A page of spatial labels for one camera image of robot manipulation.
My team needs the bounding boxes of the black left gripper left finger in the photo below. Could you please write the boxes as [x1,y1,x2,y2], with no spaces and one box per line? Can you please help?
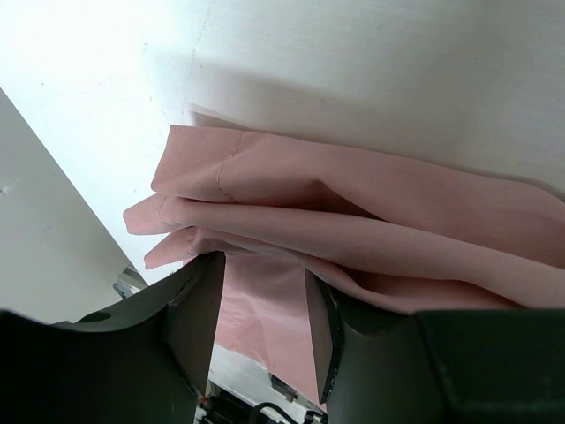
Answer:
[54,252,226,396]

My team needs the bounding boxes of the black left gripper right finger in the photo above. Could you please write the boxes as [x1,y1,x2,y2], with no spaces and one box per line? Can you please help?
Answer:
[305,272,419,405]

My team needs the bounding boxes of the pink trousers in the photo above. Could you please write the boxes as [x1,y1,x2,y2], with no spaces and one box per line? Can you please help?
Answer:
[124,125,564,400]

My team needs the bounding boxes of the white front cover board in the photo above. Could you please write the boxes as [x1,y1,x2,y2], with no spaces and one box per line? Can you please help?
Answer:
[0,95,129,323]

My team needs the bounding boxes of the aluminium table frame rail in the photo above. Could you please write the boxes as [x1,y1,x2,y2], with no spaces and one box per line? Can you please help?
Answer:
[113,267,148,299]

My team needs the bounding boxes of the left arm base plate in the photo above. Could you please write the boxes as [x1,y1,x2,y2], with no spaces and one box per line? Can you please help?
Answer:
[193,373,328,423]

